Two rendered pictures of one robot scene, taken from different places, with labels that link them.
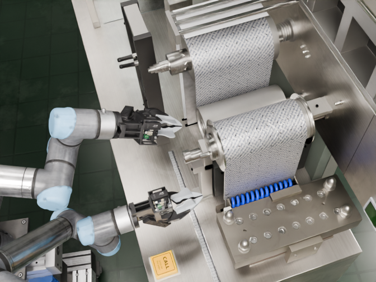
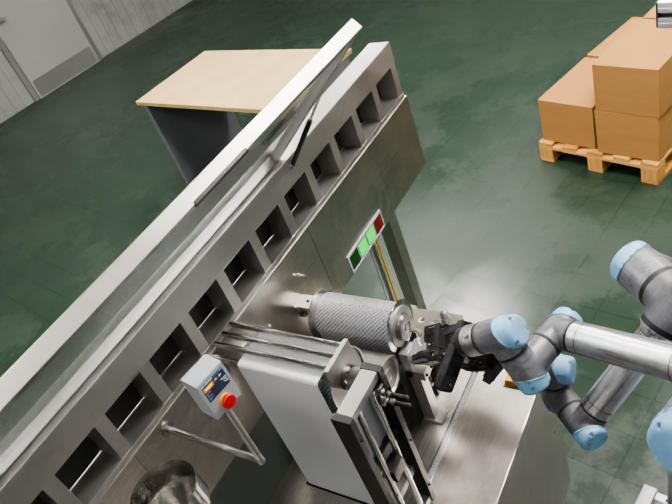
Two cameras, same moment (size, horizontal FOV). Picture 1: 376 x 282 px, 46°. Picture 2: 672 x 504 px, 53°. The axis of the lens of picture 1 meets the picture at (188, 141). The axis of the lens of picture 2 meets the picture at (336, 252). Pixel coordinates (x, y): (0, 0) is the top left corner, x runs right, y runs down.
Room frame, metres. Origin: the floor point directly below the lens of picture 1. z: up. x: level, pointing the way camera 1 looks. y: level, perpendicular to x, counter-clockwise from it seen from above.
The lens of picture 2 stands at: (1.45, 0.97, 2.53)
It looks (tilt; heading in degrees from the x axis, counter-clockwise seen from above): 36 degrees down; 236
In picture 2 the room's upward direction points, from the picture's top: 22 degrees counter-clockwise
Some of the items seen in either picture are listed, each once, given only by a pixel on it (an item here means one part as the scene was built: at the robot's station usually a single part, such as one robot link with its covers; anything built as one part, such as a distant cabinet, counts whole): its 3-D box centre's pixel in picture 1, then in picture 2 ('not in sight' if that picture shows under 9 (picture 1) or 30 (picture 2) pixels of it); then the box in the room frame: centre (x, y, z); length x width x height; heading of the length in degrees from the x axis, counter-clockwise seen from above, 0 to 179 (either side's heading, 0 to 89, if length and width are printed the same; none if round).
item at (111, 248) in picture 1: (101, 237); (559, 395); (0.50, 0.29, 1.01); 0.11 x 0.08 x 0.11; 59
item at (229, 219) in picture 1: (229, 216); not in sight; (0.50, -0.10, 1.05); 0.04 x 0.04 x 0.04
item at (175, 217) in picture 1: (174, 212); not in sight; (0.52, 0.06, 1.09); 0.09 x 0.05 x 0.02; 103
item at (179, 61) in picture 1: (178, 61); (357, 378); (0.87, 0.00, 1.33); 0.06 x 0.06 x 0.06; 13
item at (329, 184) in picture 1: (330, 182); not in sight; (0.58, -0.42, 1.05); 0.04 x 0.04 x 0.04
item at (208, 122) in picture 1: (216, 145); (400, 325); (0.63, -0.08, 1.25); 0.15 x 0.01 x 0.15; 13
